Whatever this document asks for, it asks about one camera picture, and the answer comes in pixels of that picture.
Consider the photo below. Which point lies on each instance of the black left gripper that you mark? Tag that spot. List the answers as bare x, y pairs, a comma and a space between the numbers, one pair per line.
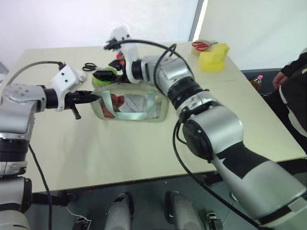
70, 98

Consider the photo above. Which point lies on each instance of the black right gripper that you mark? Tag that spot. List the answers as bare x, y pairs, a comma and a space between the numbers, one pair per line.
122, 72

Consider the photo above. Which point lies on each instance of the green transparent zip pouch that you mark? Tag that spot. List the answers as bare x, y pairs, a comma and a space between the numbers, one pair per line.
148, 112

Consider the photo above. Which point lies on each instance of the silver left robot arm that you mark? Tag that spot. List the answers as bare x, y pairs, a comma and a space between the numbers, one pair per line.
16, 110

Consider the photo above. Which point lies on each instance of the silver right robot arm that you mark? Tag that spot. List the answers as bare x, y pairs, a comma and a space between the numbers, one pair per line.
216, 134

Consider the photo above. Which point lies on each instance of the red item inside pouch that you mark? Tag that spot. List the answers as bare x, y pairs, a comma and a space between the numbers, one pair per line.
116, 101

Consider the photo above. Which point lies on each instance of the white packet inside pouch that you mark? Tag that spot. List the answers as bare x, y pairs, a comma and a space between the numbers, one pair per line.
134, 103

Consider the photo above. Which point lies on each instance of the person's bare hand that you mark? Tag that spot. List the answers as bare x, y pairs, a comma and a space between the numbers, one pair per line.
280, 79

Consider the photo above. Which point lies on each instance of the clear tape roll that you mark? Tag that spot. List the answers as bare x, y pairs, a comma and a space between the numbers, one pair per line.
195, 52

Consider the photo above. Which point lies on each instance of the yellow foam block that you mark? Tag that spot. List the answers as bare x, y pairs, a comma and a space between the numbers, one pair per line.
212, 60

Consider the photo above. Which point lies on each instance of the silver robot leg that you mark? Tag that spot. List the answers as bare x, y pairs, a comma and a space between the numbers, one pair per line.
121, 213
183, 212

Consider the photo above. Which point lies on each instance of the red-capped drink bottle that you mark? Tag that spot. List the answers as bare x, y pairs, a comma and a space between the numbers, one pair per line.
257, 82

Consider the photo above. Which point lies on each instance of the person in black jacket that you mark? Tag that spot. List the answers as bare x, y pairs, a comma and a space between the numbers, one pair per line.
296, 95

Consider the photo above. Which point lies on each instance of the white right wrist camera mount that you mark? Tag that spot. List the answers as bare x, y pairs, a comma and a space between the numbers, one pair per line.
130, 51

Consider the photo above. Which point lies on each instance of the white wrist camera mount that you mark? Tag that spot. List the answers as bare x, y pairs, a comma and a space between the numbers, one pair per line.
66, 77
130, 51

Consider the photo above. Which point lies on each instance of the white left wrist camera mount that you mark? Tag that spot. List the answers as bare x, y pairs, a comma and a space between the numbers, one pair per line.
66, 77

